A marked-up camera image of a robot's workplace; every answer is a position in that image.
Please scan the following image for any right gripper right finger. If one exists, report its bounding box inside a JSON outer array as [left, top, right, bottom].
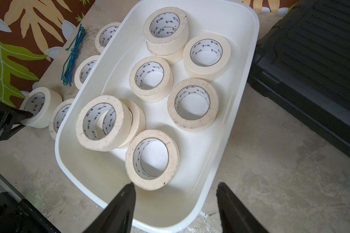
[[216, 182, 267, 233]]

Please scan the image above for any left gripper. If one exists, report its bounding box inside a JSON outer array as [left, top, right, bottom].
[[0, 102, 34, 141]]

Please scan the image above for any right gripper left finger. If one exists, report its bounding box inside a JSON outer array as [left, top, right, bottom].
[[84, 183, 136, 233]]

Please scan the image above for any masking tape roll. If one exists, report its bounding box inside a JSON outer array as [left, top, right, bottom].
[[167, 78, 219, 133], [118, 99, 146, 149], [76, 95, 132, 151], [143, 7, 189, 55], [49, 99, 74, 140], [129, 56, 174, 103], [146, 43, 185, 66], [125, 130, 180, 191], [19, 87, 63, 129], [95, 22, 121, 53], [74, 55, 100, 89], [183, 33, 231, 82]]

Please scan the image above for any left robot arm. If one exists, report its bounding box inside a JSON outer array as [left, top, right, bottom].
[[0, 102, 59, 233]]

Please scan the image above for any white plastic storage box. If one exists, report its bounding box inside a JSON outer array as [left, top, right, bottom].
[[55, 1, 259, 232]]

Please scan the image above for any black plastic tool case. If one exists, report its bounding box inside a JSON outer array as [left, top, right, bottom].
[[248, 1, 350, 157]]

